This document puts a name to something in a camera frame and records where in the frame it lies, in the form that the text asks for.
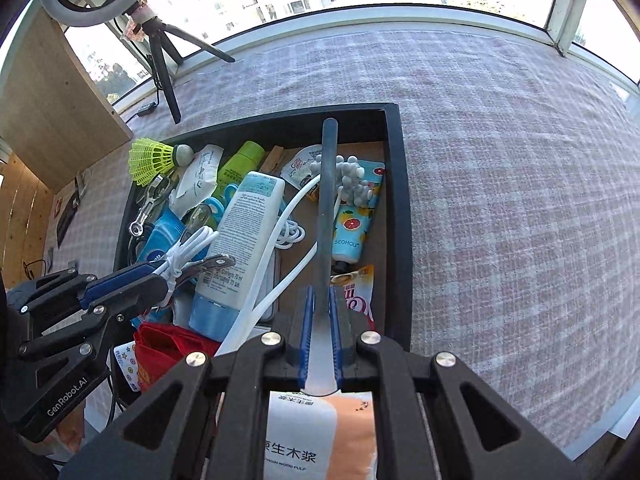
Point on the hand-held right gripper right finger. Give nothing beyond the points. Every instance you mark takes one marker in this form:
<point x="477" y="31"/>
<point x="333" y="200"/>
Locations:
<point x="336" y="345"/>

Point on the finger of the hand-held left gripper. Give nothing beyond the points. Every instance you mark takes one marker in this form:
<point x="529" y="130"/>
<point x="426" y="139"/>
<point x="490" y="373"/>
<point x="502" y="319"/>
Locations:
<point x="140" y="292"/>
<point x="115" y="280"/>

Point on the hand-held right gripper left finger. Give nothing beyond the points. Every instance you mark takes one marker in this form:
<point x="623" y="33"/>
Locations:
<point x="306" y="340"/>

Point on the white red coffee creamer sachet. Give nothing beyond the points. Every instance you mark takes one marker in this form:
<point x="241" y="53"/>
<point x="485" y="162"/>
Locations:
<point x="357" y="300"/>

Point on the dark metal-tipped tool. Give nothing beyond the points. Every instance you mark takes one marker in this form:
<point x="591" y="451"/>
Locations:
<point x="215" y="262"/>

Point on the black storage tray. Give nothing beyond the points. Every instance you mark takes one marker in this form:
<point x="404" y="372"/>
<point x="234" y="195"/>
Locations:
<point x="397" y="210"/>

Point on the grey slim plastic tool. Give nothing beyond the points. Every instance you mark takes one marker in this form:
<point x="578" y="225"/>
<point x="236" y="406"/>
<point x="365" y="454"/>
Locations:
<point x="327" y="185"/>

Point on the red packet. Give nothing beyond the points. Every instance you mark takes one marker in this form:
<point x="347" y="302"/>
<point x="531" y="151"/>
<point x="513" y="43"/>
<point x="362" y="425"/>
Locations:
<point x="165" y="355"/>

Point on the white sticker sheet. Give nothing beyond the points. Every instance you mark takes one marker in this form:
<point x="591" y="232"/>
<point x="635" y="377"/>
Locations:
<point x="126" y="365"/>

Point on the metal carabiner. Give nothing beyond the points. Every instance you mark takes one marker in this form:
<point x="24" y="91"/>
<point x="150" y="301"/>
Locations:
<point x="150" y="202"/>

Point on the orange white tissue pack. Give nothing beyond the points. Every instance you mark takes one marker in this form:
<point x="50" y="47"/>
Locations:
<point x="310" y="440"/>

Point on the blue clear plastic clip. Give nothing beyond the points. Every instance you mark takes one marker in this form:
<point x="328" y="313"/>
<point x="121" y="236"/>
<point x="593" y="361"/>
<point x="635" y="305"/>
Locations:
<point x="205" y="210"/>

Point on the white lotion tube blue cap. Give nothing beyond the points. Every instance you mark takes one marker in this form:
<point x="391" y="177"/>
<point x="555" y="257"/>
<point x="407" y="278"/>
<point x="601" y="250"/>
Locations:
<point x="240" y="240"/>

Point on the grapefruit-print hand cream tube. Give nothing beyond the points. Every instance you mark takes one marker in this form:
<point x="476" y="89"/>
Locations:
<point x="352" y="225"/>

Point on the yellow plastic shuttlecock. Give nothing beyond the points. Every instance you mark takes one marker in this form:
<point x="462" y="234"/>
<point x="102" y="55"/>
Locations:
<point x="150" y="160"/>

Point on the crumpled white tube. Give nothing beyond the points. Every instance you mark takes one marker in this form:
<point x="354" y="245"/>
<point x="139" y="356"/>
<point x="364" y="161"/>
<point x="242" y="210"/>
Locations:
<point x="197" y="180"/>

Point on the white bead cluster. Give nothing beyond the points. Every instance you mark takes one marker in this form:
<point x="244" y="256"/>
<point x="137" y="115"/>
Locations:
<point x="355" y="185"/>

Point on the green plastic bottle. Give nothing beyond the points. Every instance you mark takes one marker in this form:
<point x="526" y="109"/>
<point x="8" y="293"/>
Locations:
<point x="240" y="165"/>

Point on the white sachet red print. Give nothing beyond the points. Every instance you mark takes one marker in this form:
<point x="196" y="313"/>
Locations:
<point x="300" y="167"/>

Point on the wooden clothespin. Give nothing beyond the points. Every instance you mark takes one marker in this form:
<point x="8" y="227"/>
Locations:
<point x="272" y="160"/>

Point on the wooden board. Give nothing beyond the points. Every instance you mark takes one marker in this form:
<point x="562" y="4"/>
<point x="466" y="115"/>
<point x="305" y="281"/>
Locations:
<point x="55" y="100"/>

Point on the black tripod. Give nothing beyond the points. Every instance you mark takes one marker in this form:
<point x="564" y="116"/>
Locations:
<point x="167" y="85"/>

